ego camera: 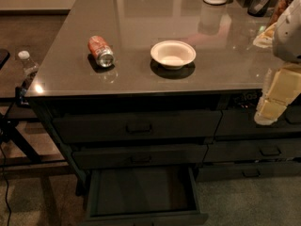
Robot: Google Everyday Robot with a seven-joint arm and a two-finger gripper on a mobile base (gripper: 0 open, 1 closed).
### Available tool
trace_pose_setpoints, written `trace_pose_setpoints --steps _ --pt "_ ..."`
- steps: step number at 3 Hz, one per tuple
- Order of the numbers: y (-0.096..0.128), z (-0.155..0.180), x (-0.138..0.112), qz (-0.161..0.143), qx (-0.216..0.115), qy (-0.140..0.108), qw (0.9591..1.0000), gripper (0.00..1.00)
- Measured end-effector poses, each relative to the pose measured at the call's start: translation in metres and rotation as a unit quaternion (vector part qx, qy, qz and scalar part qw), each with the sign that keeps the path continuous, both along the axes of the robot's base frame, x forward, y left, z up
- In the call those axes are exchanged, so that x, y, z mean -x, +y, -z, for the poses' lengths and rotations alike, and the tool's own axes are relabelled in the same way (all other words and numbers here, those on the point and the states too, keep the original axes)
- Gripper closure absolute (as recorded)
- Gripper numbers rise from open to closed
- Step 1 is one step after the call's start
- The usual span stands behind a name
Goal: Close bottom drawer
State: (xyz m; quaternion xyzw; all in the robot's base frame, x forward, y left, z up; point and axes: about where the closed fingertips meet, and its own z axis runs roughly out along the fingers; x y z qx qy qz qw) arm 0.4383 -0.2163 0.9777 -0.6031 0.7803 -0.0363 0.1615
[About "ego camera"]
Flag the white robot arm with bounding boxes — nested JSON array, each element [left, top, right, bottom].
[[254, 0, 301, 125]]

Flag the snack jar with black lid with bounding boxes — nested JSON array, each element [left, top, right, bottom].
[[267, 0, 293, 26]]

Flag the black object on counter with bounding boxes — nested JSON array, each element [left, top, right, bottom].
[[247, 0, 271, 17]]

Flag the white bowl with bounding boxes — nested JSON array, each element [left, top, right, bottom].
[[150, 40, 197, 70]]

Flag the orange soda can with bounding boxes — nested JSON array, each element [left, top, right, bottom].
[[87, 36, 115, 68]]

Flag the clear plastic water bottle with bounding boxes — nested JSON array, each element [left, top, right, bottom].
[[18, 51, 40, 79]]

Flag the black side table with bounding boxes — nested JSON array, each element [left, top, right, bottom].
[[0, 48, 65, 167]]

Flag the dark cabinet frame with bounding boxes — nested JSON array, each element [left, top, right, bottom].
[[28, 89, 301, 185]]

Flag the black cable on floor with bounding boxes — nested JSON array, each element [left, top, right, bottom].
[[0, 141, 13, 226]]

